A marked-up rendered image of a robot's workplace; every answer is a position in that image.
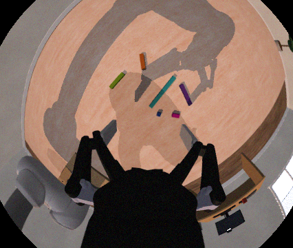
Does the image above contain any small magenta block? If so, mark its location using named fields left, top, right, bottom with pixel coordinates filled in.
left=172, top=113, right=180, bottom=118

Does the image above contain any turquoise rod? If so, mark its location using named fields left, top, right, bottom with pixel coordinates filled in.
left=149, top=76, right=176, bottom=108

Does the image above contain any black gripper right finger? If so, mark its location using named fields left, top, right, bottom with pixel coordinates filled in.
left=155, top=124, right=226, bottom=213

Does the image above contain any lime green rod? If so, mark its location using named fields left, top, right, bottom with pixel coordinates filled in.
left=109, top=72, right=125, bottom=89

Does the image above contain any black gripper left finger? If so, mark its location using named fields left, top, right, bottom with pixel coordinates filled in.
left=65, top=120, right=138, bottom=206

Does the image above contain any orange rod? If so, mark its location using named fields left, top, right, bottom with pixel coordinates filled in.
left=139, top=54, right=146, bottom=70

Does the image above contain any purple rod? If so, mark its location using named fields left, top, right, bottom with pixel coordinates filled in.
left=179, top=84, right=192, bottom=105

